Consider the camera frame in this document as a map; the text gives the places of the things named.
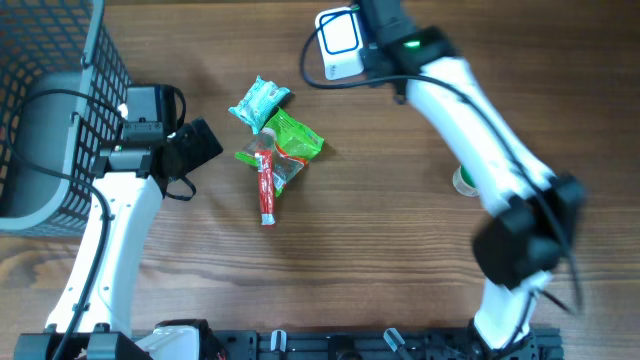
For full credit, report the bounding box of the white blue barcode scanner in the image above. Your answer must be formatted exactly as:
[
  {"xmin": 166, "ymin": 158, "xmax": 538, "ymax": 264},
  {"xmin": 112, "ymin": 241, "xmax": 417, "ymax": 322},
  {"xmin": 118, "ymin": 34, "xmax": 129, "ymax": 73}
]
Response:
[{"xmin": 315, "ymin": 6, "xmax": 364, "ymax": 81}]

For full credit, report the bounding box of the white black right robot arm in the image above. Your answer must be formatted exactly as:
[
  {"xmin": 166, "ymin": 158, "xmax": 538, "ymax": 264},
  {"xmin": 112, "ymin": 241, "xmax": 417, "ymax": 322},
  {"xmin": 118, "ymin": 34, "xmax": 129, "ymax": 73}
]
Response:
[{"xmin": 358, "ymin": 1, "xmax": 585, "ymax": 358}]

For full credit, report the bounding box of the red stick snack packet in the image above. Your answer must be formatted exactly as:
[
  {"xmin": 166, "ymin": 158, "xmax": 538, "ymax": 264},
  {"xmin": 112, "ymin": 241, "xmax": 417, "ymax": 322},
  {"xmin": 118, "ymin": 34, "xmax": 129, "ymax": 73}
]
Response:
[{"xmin": 255, "ymin": 150, "xmax": 275, "ymax": 226}]

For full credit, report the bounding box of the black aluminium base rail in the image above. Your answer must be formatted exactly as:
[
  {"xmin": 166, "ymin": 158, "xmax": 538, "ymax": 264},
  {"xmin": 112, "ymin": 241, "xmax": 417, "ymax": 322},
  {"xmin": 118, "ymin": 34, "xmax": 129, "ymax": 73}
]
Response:
[{"xmin": 119, "ymin": 327, "xmax": 565, "ymax": 360}]

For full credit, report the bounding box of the clear plastic snack wrapper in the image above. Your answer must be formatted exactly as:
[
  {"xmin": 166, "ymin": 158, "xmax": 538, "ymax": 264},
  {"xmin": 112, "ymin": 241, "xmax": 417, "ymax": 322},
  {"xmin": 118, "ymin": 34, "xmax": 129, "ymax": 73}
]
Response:
[{"xmin": 236, "ymin": 130, "xmax": 305, "ymax": 195}]

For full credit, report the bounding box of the dark grey plastic basket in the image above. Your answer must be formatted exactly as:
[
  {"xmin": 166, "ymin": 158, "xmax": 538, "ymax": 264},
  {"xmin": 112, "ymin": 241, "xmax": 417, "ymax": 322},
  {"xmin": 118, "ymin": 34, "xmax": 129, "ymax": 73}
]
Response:
[{"xmin": 1, "ymin": 0, "xmax": 131, "ymax": 237}]

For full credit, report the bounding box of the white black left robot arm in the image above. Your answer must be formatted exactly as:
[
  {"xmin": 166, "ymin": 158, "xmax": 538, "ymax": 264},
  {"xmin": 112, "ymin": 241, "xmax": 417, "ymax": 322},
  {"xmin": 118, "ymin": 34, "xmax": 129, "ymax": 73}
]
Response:
[{"xmin": 14, "ymin": 118, "xmax": 225, "ymax": 359}]

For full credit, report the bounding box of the teal white wipes packet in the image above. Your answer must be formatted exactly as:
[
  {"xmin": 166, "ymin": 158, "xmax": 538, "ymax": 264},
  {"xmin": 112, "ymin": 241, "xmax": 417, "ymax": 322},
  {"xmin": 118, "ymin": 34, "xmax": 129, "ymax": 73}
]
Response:
[{"xmin": 228, "ymin": 76, "xmax": 291, "ymax": 135}]

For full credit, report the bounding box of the green lid plastic jar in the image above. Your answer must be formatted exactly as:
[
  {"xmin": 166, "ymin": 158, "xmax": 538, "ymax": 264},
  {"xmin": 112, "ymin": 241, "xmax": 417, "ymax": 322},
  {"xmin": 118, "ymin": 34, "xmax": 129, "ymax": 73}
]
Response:
[{"xmin": 452, "ymin": 165, "xmax": 479, "ymax": 197}]

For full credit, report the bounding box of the green snack packet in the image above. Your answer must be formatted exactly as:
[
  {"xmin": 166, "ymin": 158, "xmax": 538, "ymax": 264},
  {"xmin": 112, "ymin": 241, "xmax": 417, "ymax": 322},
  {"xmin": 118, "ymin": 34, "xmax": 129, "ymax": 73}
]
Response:
[{"xmin": 259, "ymin": 108, "xmax": 324, "ymax": 167}]

